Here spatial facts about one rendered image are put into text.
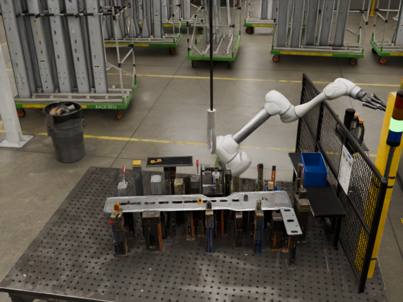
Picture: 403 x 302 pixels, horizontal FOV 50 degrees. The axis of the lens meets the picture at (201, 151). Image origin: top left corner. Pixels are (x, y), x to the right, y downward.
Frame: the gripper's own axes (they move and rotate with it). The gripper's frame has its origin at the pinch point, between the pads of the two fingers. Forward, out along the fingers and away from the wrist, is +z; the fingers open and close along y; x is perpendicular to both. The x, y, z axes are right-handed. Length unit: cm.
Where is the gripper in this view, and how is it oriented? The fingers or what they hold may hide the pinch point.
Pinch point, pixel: (384, 108)
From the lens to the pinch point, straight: 331.0
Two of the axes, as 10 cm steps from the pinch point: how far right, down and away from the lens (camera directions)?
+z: 6.4, 5.2, -5.6
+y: 7.2, -6.5, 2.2
